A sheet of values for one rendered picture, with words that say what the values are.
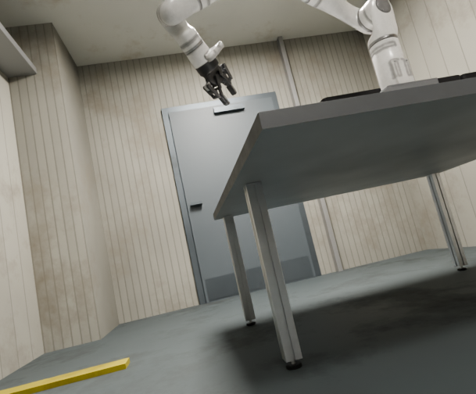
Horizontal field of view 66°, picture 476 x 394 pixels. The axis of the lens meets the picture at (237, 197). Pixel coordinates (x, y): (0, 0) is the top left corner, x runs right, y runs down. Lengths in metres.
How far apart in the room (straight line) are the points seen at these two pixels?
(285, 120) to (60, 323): 2.84
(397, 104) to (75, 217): 2.84
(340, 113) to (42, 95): 3.16
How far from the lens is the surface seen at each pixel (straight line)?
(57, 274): 3.34
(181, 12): 1.20
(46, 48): 3.94
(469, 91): 1.03
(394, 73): 1.28
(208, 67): 1.23
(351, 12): 1.41
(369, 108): 0.88
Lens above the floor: 0.42
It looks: 9 degrees up
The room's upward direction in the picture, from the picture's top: 13 degrees counter-clockwise
